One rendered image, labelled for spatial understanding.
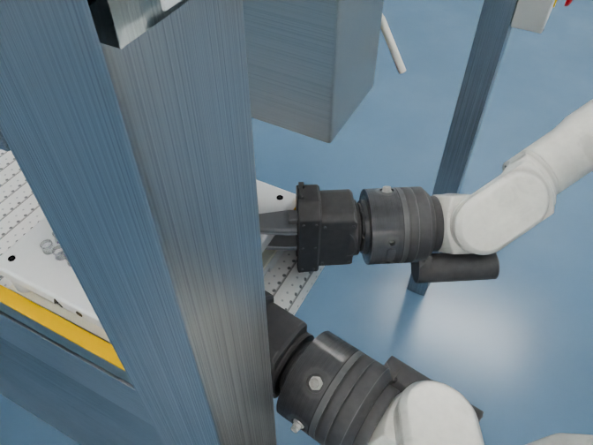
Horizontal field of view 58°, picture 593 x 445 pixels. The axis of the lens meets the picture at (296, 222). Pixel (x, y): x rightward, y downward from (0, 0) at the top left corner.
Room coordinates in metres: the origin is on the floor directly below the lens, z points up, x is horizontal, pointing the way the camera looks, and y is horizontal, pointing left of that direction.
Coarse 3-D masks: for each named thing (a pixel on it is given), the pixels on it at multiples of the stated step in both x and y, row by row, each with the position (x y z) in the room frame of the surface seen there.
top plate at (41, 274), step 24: (264, 192) 0.45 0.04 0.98; (288, 192) 0.45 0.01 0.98; (24, 240) 0.38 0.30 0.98; (264, 240) 0.38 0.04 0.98; (0, 264) 0.35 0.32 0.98; (24, 264) 0.35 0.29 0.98; (48, 264) 0.35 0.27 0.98; (48, 288) 0.32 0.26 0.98; (72, 288) 0.32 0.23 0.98; (72, 312) 0.30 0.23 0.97
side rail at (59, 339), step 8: (0, 304) 0.33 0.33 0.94; (8, 312) 0.32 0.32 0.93; (16, 312) 0.31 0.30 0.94; (24, 320) 0.31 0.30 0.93; (32, 320) 0.30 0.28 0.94; (40, 328) 0.30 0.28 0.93; (48, 328) 0.29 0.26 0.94; (48, 336) 0.30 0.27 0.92; (56, 336) 0.29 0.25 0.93; (64, 344) 0.28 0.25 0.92; (72, 344) 0.28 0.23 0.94; (80, 352) 0.27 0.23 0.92; (88, 352) 0.27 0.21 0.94; (96, 360) 0.26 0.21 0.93; (104, 360) 0.26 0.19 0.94; (104, 368) 0.26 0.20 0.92; (112, 368) 0.25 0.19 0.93; (120, 376) 0.25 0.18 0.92
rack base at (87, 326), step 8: (264, 256) 0.39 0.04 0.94; (272, 256) 0.39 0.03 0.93; (280, 256) 0.41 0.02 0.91; (264, 264) 0.38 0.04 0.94; (272, 264) 0.39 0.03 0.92; (264, 272) 0.38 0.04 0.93; (24, 296) 0.34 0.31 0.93; (32, 296) 0.34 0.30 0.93; (40, 296) 0.34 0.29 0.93; (40, 304) 0.33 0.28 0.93; (48, 304) 0.33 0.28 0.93; (56, 312) 0.32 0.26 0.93; (64, 312) 0.32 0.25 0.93; (72, 320) 0.31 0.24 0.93; (80, 320) 0.31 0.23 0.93; (88, 328) 0.30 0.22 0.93; (96, 328) 0.30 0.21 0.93; (104, 336) 0.29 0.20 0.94
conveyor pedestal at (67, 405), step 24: (0, 360) 0.53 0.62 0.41; (24, 360) 0.47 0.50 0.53; (0, 384) 0.60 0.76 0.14; (24, 384) 0.52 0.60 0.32; (48, 384) 0.46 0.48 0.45; (72, 384) 0.41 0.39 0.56; (24, 408) 0.60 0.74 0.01; (48, 408) 0.51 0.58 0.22; (72, 408) 0.44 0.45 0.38; (96, 408) 0.39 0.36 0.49; (120, 408) 0.35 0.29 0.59; (72, 432) 0.49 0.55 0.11; (96, 432) 0.43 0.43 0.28; (120, 432) 0.38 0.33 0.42; (144, 432) 0.34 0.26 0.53
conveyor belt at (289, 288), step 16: (0, 160) 0.60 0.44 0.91; (0, 176) 0.56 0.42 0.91; (16, 176) 0.56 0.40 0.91; (0, 192) 0.53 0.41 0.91; (16, 192) 0.53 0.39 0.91; (32, 192) 0.53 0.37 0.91; (0, 208) 0.50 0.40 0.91; (16, 208) 0.50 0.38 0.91; (32, 208) 0.50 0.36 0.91; (0, 224) 0.47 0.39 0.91; (16, 224) 0.47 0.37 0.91; (32, 224) 0.47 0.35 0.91; (0, 240) 0.44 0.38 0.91; (16, 240) 0.44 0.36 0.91; (288, 256) 0.42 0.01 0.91; (272, 272) 0.39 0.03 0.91; (288, 272) 0.39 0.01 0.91; (304, 272) 0.39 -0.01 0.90; (320, 272) 0.41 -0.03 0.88; (272, 288) 0.37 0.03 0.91; (288, 288) 0.37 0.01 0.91; (304, 288) 0.38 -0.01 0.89; (288, 304) 0.35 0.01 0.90
